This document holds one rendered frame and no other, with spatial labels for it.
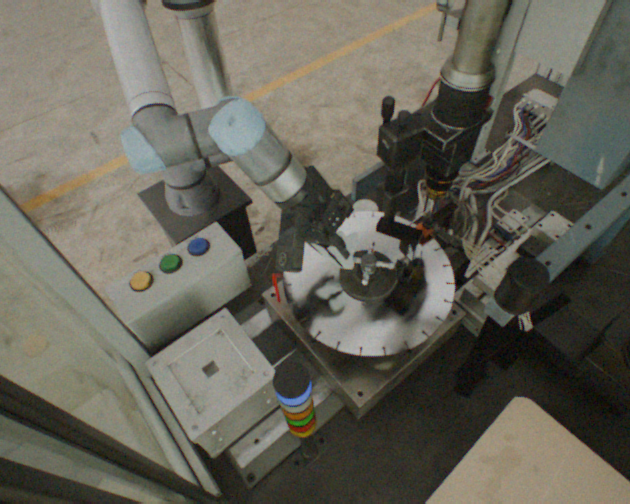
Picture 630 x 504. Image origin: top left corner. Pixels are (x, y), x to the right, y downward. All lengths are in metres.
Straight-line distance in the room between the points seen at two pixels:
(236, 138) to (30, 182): 2.36
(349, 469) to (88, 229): 1.91
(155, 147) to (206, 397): 0.44
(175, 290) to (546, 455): 0.80
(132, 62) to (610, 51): 0.67
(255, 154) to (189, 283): 0.41
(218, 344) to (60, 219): 1.85
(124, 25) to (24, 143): 2.40
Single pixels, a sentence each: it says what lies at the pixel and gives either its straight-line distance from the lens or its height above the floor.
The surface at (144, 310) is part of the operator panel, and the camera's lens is 0.96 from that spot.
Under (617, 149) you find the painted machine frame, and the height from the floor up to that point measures 1.28.
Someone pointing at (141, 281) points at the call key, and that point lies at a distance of 0.98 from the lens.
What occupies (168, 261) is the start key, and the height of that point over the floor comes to 0.91.
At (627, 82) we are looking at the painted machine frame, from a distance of 0.64.
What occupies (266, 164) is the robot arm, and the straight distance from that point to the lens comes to 0.65.
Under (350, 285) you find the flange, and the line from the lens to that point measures 0.83.
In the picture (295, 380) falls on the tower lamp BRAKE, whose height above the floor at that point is 1.16.
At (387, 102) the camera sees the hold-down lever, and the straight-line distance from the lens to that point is 0.68.
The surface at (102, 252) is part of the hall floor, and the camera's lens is 2.35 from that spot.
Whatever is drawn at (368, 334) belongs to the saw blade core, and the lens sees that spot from 0.79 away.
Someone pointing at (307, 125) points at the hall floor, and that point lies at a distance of 2.72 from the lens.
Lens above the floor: 1.67
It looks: 54 degrees down
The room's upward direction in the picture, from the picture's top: 4 degrees counter-clockwise
